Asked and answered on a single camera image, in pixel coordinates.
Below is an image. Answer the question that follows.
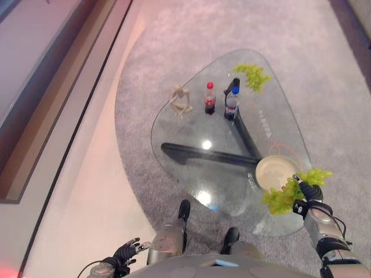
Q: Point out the green grape bunch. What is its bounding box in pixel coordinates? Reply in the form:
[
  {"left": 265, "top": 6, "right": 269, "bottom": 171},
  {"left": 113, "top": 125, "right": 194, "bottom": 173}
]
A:
[
  {"left": 261, "top": 169, "right": 333, "bottom": 217},
  {"left": 231, "top": 63, "right": 272, "bottom": 95}
]

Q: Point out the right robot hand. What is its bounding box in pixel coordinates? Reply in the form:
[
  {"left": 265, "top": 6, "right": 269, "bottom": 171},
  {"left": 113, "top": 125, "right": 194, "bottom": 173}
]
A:
[{"left": 292, "top": 174, "right": 324, "bottom": 204}]

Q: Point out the robot left leg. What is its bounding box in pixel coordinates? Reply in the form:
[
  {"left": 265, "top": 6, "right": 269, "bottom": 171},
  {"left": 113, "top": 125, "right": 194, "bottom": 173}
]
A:
[{"left": 147, "top": 199, "right": 192, "bottom": 266}]

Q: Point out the cream round plate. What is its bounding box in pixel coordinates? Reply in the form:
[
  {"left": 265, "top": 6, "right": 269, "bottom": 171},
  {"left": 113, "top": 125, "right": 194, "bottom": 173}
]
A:
[{"left": 255, "top": 155, "right": 300, "bottom": 192}]

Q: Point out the gray rug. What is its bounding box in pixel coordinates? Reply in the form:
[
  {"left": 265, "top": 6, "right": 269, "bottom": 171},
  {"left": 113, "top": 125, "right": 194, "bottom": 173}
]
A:
[{"left": 114, "top": 0, "right": 371, "bottom": 278}]

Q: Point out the blue-capped cola bottle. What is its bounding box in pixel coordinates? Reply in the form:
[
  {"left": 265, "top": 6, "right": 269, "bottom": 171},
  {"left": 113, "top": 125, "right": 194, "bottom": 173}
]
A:
[{"left": 223, "top": 86, "right": 242, "bottom": 121}]

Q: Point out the robot leg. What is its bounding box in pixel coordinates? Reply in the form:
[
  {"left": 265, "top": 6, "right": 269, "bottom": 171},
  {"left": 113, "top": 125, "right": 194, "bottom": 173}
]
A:
[
  {"left": 147, "top": 199, "right": 192, "bottom": 266},
  {"left": 219, "top": 226, "right": 263, "bottom": 259}
]

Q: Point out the red-capped cola bottle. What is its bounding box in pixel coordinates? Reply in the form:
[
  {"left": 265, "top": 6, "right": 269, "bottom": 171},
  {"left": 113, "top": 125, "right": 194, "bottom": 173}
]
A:
[{"left": 203, "top": 82, "right": 217, "bottom": 115}]

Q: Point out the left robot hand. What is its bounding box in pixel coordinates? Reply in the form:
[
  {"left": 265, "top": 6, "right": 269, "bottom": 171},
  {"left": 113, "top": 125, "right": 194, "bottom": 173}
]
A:
[{"left": 112, "top": 237, "right": 152, "bottom": 273}]

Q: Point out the robot right leg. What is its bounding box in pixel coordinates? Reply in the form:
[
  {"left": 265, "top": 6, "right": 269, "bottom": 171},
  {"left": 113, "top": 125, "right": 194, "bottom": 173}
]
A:
[{"left": 219, "top": 226, "right": 263, "bottom": 259}]

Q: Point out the silver robot torso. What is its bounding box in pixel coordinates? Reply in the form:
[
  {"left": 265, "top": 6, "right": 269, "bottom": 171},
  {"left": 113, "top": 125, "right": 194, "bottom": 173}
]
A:
[{"left": 126, "top": 254, "right": 321, "bottom": 278}]

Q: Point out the black table base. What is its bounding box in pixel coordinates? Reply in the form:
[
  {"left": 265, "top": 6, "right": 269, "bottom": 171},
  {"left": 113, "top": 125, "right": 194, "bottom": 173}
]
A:
[{"left": 160, "top": 78, "right": 263, "bottom": 172}]

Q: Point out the brown wooden cabinet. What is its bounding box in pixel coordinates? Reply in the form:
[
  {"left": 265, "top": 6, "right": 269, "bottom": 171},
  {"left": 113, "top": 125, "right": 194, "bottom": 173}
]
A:
[{"left": 0, "top": 0, "right": 134, "bottom": 204}]

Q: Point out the wooden mannequin figure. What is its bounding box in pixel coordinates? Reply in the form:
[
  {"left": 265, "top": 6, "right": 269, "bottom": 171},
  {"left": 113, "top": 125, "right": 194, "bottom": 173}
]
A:
[{"left": 169, "top": 83, "right": 194, "bottom": 118}]

